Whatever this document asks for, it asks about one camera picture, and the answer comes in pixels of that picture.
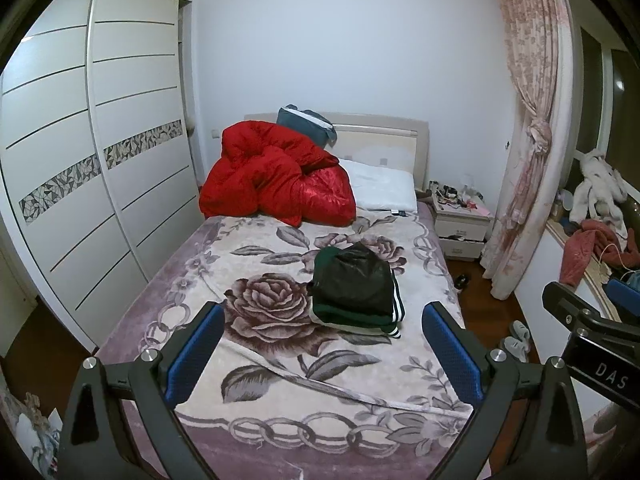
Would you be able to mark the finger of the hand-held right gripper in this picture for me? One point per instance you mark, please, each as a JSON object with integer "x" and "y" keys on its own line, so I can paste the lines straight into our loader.
{"x": 625, "y": 297}
{"x": 570, "y": 302}

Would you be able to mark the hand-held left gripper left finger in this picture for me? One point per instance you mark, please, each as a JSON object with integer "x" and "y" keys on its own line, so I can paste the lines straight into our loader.
{"x": 197, "y": 350}

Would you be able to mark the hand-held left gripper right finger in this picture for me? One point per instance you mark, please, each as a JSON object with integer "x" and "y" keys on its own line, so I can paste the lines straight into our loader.
{"x": 450, "y": 350}

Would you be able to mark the pile of clothes on sill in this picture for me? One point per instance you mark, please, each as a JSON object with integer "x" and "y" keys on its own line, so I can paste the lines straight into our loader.
{"x": 597, "y": 180}

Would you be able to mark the pinkish red garment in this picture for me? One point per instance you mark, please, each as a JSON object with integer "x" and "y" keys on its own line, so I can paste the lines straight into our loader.
{"x": 580, "y": 250}

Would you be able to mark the grey slipper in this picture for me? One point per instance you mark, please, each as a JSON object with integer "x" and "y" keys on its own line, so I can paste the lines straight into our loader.
{"x": 512, "y": 349}
{"x": 521, "y": 331}

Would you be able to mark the black shoe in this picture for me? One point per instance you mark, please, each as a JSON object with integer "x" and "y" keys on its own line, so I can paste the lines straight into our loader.
{"x": 461, "y": 282}

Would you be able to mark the dark green striped garment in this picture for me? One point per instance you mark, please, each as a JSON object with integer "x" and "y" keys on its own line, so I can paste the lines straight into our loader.
{"x": 350, "y": 324}

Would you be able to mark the white nightstand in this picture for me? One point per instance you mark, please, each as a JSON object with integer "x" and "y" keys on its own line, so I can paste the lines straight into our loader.
{"x": 460, "y": 230}

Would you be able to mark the floral rose blanket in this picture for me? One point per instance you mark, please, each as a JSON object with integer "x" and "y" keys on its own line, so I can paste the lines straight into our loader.
{"x": 280, "y": 260}

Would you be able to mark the pile of small toiletries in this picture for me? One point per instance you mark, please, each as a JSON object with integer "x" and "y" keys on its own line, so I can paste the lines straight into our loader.
{"x": 452, "y": 194}

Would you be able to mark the white pillow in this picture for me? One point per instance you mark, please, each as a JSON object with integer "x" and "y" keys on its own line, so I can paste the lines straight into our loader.
{"x": 380, "y": 185}

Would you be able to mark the red quilt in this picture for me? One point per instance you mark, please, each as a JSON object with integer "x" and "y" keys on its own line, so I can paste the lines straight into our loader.
{"x": 260, "y": 175}

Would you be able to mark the floral bag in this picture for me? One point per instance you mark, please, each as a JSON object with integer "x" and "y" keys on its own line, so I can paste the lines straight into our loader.
{"x": 25, "y": 425}

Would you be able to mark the window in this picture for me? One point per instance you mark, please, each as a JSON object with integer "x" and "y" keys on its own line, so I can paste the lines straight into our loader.
{"x": 607, "y": 85}

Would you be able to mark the beige bed headboard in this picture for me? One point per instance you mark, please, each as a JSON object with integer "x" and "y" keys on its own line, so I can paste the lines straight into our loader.
{"x": 380, "y": 145}

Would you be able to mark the pink floral curtain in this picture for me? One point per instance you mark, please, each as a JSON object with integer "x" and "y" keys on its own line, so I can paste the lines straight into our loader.
{"x": 530, "y": 85}

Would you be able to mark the teal pillow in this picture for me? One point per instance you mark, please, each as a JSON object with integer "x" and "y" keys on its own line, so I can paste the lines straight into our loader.
{"x": 300, "y": 120}

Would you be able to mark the white sliding wardrobe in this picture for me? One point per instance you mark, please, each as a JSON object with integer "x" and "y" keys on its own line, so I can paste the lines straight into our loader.
{"x": 130, "y": 85}

